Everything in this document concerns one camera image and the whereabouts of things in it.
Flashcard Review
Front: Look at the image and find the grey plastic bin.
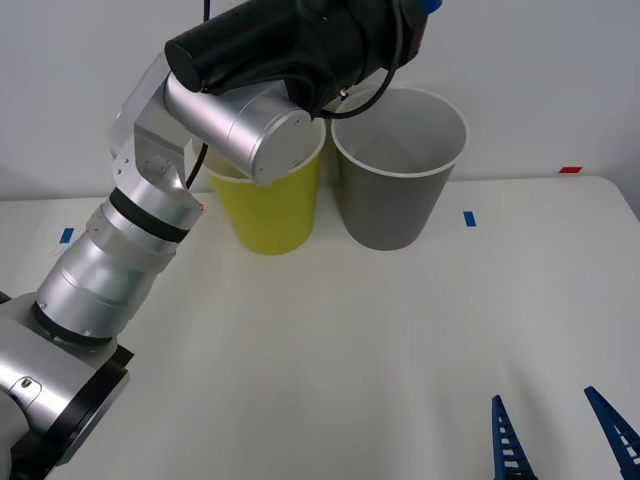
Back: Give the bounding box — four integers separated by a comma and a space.
330, 87, 469, 252

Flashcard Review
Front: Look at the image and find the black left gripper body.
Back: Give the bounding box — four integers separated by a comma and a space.
349, 0, 427, 82

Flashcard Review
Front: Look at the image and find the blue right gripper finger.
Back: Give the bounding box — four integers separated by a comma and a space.
490, 394, 540, 480
583, 385, 640, 480

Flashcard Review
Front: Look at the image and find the yellow-green plastic bin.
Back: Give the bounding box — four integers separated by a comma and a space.
191, 119, 328, 257

